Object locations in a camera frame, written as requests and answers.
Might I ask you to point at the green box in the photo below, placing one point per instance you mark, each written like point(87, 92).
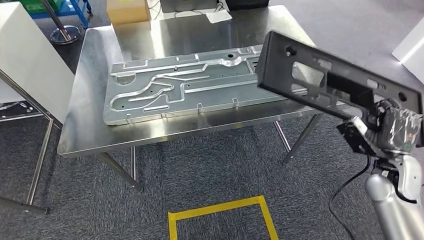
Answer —
point(33, 6)

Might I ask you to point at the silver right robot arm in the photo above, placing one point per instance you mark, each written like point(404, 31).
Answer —
point(397, 212)

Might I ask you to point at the grey stamped sheet metal panel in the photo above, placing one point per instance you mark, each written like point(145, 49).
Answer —
point(198, 96)

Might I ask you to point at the metal stand frame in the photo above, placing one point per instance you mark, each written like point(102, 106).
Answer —
point(20, 206)

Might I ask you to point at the stainless steel workbench table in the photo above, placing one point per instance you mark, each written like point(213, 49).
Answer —
point(92, 132)

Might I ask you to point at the white paper sheet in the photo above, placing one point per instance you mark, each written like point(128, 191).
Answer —
point(218, 16)

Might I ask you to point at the cardboard box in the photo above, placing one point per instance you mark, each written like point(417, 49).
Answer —
point(127, 11)

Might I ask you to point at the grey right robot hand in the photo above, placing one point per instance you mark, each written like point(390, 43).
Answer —
point(400, 129)

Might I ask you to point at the white board panel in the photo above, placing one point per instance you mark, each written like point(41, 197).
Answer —
point(30, 56)

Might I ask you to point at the black plastic panel part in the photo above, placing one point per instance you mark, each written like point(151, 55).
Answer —
point(275, 66)

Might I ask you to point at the chrome stanchion post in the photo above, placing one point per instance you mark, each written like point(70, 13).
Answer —
point(64, 34)

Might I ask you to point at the blue metal cart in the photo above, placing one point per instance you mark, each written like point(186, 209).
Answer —
point(74, 8)

